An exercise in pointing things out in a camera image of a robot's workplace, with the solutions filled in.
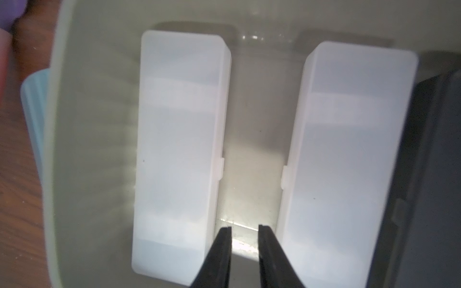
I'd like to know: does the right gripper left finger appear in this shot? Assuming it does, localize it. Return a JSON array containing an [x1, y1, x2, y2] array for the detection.
[[190, 227, 232, 288]]

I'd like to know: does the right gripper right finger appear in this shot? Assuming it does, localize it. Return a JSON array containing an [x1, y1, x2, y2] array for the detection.
[[258, 224, 305, 288]]

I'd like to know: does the dark grey pencil case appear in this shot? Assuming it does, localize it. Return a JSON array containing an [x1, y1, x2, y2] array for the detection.
[[366, 70, 461, 288]]

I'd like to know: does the frosted clear pencil case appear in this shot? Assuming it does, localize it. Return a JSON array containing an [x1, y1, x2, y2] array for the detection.
[[132, 30, 232, 286], [276, 42, 419, 288]]

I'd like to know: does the grey-green plastic storage box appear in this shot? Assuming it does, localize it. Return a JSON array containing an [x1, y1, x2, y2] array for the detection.
[[42, 1, 461, 288]]

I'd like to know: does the teal ribbed pencil case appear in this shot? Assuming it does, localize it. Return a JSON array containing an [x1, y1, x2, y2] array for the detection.
[[20, 68, 50, 181]]

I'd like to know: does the purple trowel pink handle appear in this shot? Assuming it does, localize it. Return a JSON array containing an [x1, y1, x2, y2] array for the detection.
[[1, 0, 28, 102]]

